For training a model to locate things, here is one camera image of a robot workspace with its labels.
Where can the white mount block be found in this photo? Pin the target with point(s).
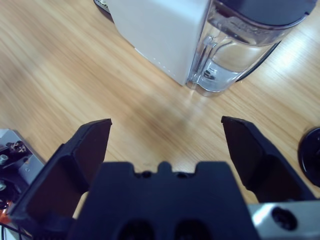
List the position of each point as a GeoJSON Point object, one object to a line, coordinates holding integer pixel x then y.
{"type": "Point", "coordinates": [35, 170]}

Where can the clear water tank black lid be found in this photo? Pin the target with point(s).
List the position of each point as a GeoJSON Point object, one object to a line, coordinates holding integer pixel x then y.
{"type": "Point", "coordinates": [237, 50]}

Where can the metal drip tray grille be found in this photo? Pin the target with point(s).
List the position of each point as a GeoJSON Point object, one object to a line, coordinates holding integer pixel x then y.
{"type": "Point", "coordinates": [102, 3]}

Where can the black capsule holder with rods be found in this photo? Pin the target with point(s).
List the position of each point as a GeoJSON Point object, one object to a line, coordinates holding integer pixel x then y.
{"type": "Point", "coordinates": [311, 155]}

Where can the white capsule coffee machine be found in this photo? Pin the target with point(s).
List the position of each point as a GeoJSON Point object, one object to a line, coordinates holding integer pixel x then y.
{"type": "Point", "coordinates": [162, 32]}

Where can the black mount bracket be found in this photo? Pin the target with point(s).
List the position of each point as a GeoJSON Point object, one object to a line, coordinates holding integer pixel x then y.
{"type": "Point", "coordinates": [15, 150]}

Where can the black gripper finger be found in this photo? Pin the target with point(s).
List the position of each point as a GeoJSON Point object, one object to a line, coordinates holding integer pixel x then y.
{"type": "Point", "coordinates": [265, 167]}
{"type": "Point", "coordinates": [62, 175]}

